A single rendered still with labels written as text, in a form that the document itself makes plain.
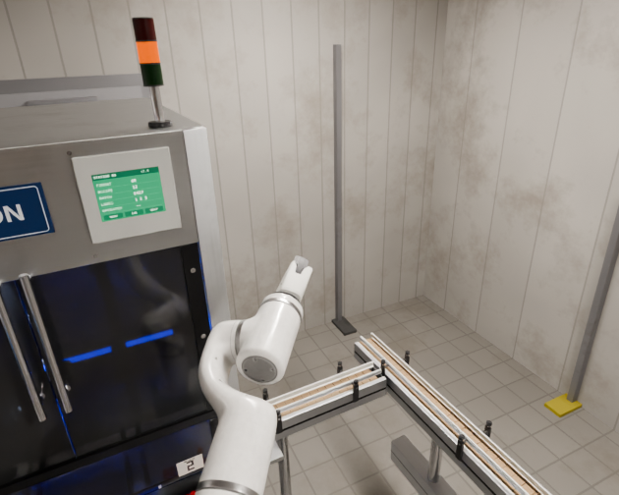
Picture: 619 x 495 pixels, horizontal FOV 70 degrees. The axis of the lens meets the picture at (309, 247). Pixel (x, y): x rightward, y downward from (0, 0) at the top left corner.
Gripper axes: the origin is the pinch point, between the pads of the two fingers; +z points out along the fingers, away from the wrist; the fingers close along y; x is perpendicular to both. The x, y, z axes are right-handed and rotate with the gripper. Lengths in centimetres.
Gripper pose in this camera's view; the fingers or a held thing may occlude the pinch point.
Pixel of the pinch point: (299, 264)
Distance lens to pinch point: 99.1
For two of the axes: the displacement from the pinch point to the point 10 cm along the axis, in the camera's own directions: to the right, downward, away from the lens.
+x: -9.1, -4.1, -0.4
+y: 3.6, -7.6, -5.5
